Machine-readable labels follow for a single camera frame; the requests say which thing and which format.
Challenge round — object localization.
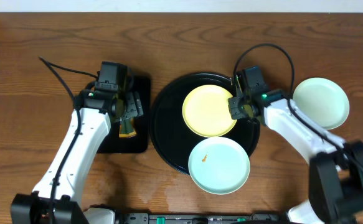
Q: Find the black rectangular tray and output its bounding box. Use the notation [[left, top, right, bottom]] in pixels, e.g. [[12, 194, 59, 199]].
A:
[[98, 75, 151, 154]]

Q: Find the round black tray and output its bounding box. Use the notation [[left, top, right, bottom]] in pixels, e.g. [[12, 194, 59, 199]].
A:
[[149, 73, 260, 174]]

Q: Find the pale green plate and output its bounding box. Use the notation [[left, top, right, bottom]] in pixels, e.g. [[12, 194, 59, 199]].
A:
[[293, 77, 350, 129]]

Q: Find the green and yellow sponge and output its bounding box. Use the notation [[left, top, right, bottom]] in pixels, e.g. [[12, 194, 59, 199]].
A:
[[119, 118, 137, 138]]

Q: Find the yellow plate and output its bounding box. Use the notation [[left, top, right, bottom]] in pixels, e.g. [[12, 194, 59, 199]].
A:
[[182, 85, 237, 138]]

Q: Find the light blue plate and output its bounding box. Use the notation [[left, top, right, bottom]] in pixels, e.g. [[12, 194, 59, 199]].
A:
[[188, 137, 250, 195]]

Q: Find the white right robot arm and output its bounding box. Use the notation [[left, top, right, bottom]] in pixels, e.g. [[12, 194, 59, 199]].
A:
[[149, 85, 363, 223]]

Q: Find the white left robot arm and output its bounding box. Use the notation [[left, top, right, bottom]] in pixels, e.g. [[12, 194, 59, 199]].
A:
[[10, 88, 143, 223]]

